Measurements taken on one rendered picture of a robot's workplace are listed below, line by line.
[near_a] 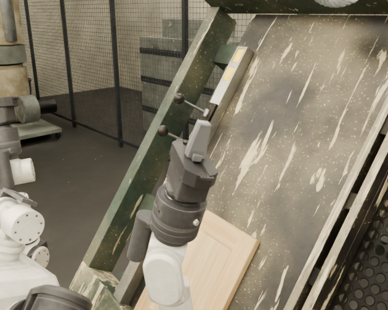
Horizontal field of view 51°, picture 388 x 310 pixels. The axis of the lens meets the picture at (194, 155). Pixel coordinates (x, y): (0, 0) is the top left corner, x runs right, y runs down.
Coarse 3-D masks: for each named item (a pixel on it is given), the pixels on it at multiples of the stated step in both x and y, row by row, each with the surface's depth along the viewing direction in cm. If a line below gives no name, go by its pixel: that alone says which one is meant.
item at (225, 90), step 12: (240, 48) 139; (240, 60) 137; (240, 72) 138; (228, 84) 136; (216, 96) 138; (228, 96) 138; (216, 120) 137; (132, 264) 136; (132, 276) 134; (120, 288) 136; (132, 288) 135; (120, 300) 134
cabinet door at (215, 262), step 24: (216, 216) 122; (192, 240) 125; (216, 240) 118; (240, 240) 112; (192, 264) 121; (216, 264) 115; (240, 264) 109; (144, 288) 131; (192, 288) 118; (216, 288) 112
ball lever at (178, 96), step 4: (176, 96) 134; (180, 96) 134; (184, 96) 135; (176, 100) 134; (180, 100) 134; (184, 100) 135; (188, 104) 135; (192, 104) 136; (196, 108) 136; (200, 108) 136; (204, 112) 136; (208, 112) 136; (204, 116) 137
